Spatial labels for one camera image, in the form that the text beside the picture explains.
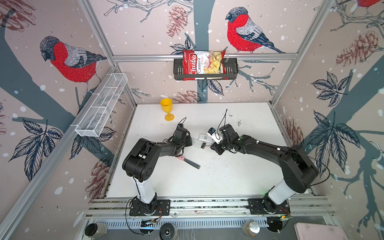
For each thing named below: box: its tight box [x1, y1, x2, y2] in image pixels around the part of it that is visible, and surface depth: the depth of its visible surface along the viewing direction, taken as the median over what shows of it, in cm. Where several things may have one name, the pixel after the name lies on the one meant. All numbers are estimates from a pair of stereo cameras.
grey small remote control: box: [192, 138, 206, 150], surface depth 99 cm
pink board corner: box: [294, 223, 350, 240], surface depth 67 cm
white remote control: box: [198, 133, 213, 142], surface depth 102 cm
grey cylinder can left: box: [84, 223, 108, 238], surface depth 63 cm
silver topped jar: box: [240, 219, 261, 238], surface depth 61 cm
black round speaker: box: [159, 223, 175, 240], surface depth 60 cm
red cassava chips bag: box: [182, 49, 228, 81], surface depth 89 cm
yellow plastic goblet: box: [160, 98, 175, 122], surface depth 107 cm
